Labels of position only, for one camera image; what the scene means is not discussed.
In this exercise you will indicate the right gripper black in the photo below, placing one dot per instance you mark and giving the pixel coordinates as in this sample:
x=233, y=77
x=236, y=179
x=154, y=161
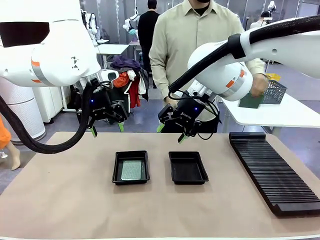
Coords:
x=188, y=112

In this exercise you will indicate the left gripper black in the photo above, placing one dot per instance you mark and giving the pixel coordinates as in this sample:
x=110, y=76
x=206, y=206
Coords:
x=98, y=107

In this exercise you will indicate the black plastic ESD tray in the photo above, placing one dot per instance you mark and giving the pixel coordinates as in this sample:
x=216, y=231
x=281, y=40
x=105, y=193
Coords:
x=117, y=172
x=187, y=168

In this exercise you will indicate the green circuit board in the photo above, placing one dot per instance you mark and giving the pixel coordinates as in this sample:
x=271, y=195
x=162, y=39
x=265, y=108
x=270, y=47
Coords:
x=251, y=102
x=131, y=170

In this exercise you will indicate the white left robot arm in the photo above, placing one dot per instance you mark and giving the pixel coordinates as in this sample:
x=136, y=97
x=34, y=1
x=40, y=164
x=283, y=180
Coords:
x=57, y=50

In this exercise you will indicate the person's right forearm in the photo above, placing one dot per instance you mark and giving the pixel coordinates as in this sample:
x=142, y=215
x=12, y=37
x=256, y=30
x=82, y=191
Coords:
x=162, y=88

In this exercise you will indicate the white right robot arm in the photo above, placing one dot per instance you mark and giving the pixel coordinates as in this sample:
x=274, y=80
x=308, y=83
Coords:
x=225, y=75

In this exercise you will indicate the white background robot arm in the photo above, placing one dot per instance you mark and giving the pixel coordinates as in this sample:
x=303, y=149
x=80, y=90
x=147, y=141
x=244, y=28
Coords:
x=128, y=23
x=94, y=30

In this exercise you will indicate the person's left forearm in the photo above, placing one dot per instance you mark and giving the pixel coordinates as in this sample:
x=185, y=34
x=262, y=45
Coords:
x=257, y=66

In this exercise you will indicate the person's right hand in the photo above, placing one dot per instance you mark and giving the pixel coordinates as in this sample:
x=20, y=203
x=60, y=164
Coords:
x=170, y=102

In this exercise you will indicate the person's left hand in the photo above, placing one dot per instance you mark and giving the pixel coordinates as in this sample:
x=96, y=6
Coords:
x=260, y=85

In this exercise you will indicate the dark green striped jacket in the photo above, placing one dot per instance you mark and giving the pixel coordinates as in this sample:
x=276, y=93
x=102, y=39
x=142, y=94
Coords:
x=125, y=100

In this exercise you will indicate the red garment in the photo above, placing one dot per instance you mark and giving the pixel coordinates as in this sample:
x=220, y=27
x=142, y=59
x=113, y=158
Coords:
x=135, y=95

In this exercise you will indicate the orange garment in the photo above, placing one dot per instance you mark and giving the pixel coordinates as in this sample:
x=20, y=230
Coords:
x=122, y=79

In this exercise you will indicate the white garment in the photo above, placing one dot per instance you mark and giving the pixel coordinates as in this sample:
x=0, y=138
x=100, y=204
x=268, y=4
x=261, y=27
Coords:
x=132, y=74

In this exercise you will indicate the white cabinet with wooden top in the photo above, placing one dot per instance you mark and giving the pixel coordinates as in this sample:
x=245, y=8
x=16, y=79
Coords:
x=50, y=105

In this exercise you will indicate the purple garment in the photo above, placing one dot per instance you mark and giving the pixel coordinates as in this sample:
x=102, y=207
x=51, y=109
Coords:
x=125, y=63

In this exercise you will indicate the white background desk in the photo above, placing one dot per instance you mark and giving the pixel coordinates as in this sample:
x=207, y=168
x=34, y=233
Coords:
x=112, y=48

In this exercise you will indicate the person in beige shirt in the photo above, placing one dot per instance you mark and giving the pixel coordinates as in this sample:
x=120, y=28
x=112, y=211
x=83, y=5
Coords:
x=180, y=45

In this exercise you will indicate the mannequin leg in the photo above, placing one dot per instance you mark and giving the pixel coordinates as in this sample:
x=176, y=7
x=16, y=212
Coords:
x=15, y=157

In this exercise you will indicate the man in black clothes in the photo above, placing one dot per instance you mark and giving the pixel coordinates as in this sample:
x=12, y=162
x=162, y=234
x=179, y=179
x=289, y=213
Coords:
x=147, y=30

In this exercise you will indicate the grey plastic mesh basket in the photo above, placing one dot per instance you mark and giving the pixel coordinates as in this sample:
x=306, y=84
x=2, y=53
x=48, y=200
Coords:
x=275, y=92

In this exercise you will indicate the orange cloth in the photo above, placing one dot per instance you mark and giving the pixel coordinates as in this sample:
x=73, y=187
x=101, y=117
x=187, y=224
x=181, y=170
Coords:
x=4, y=135

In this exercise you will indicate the yellow plastic bin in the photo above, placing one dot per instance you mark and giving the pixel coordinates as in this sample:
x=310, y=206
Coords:
x=273, y=76

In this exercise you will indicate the black slotted board rack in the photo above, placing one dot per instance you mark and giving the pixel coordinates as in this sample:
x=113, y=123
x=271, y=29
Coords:
x=272, y=172

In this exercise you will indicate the white side work table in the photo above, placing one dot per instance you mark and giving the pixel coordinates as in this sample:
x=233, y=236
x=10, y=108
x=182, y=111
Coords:
x=287, y=115

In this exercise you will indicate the black computer monitor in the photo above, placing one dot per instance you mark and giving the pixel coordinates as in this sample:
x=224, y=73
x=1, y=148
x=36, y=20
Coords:
x=22, y=32

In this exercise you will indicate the man in cap and beige top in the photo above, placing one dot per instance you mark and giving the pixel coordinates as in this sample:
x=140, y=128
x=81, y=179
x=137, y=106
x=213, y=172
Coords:
x=260, y=22

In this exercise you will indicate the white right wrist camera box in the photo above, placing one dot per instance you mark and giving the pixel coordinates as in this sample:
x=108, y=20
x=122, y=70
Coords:
x=200, y=88

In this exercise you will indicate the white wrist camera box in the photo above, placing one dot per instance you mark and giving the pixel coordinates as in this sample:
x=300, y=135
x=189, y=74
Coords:
x=110, y=75
x=200, y=88

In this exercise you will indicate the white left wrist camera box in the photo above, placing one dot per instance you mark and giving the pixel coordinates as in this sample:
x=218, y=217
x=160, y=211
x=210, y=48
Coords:
x=110, y=75

